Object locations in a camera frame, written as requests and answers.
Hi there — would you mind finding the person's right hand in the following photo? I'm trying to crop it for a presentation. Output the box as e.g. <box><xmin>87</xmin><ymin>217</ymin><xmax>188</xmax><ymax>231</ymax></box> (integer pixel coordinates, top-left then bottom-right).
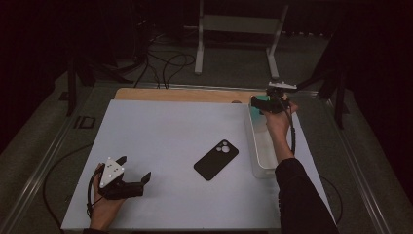
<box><xmin>261</xmin><ymin>101</ymin><xmax>299</xmax><ymax>144</ymax></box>

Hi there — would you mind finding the person's left hand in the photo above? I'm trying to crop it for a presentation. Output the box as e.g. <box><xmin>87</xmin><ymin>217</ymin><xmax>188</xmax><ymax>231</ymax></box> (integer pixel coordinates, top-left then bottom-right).
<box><xmin>91</xmin><ymin>163</ymin><xmax>126</xmax><ymax>230</ymax></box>

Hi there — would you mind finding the white metal stand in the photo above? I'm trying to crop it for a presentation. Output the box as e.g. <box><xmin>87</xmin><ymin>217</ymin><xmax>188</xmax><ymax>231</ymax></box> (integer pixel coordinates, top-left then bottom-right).
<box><xmin>194</xmin><ymin>0</ymin><xmax>290</xmax><ymax>81</ymax></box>

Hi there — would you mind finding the hand-held gripper cable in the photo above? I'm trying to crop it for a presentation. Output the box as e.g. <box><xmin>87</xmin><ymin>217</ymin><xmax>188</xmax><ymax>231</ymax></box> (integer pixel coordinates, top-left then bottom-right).
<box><xmin>86</xmin><ymin>164</ymin><xmax>105</xmax><ymax>218</ymax></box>
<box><xmin>282</xmin><ymin>99</ymin><xmax>297</xmax><ymax>156</ymax></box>

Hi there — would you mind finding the wooden board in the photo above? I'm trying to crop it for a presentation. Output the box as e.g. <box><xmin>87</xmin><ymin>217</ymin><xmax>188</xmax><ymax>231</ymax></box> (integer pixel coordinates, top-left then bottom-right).
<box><xmin>114</xmin><ymin>87</ymin><xmax>271</xmax><ymax>105</ymax></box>

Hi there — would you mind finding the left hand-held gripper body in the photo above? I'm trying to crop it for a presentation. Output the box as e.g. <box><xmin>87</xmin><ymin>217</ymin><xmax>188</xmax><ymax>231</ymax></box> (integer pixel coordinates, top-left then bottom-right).
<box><xmin>98</xmin><ymin>157</ymin><xmax>145</xmax><ymax>201</ymax></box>

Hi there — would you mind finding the looped black floor cable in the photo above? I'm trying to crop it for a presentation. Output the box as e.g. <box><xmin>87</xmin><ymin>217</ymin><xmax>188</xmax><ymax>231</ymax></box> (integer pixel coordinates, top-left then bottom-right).
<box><xmin>133</xmin><ymin>32</ymin><xmax>197</xmax><ymax>90</ymax></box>

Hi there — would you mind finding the black rectangular floor frame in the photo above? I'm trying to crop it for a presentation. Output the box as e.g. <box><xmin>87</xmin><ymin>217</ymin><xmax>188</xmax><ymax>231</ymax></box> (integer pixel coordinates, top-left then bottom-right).
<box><xmin>73</xmin><ymin>115</ymin><xmax>97</xmax><ymax>131</ymax></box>

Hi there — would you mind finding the right hand-held gripper cable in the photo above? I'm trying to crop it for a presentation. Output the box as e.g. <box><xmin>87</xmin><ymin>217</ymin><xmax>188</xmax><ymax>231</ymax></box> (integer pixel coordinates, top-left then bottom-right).
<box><xmin>282</xmin><ymin>99</ymin><xmax>297</xmax><ymax>156</ymax></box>

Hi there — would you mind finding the left hand-held gripper cable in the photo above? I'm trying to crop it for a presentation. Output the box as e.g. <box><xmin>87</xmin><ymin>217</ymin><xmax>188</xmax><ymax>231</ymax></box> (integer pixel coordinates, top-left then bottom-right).
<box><xmin>86</xmin><ymin>164</ymin><xmax>105</xmax><ymax>218</ymax></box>

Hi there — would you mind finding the long white plastic tray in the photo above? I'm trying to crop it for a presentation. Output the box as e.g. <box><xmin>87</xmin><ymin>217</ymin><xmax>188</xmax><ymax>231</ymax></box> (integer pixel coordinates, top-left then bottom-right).
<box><xmin>246</xmin><ymin>100</ymin><xmax>281</xmax><ymax>179</ymax></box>

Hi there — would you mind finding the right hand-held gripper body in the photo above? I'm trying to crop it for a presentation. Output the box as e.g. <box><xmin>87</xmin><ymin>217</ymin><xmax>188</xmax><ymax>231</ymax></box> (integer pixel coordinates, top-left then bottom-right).
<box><xmin>264</xmin><ymin>81</ymin><xmax>298</xmax><ymax>115</ymax></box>

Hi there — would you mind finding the black phone case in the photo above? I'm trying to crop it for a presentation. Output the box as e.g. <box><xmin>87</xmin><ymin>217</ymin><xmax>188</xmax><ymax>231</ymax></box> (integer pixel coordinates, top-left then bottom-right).
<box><xmin>193</xmin><ymin>138</ymin><xmax>240</xmax><ymax>181</ymax></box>

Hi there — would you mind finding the metal floor rail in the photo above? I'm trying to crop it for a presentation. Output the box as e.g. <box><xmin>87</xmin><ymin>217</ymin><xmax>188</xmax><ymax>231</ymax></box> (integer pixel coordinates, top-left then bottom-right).
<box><xmin>319</xmin><ymin>92</ymin><xmax>391</xmax><ymax>234</ymax></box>
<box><xmin>0</xmin><ymin>85</ymin><xmax>98</xmax><ymax>234</ymax></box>

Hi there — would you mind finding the black stand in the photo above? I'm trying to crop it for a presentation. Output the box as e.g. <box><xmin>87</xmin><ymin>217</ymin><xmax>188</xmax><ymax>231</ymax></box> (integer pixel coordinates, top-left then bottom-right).
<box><xmin>66</xmin><ymin>48</ymin><xmax>134</xmax><ymax>117</ymax></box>
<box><xmin>295</xmin><ymin>32</ymin><xmax>351</xmax><ymax>130</ymax></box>

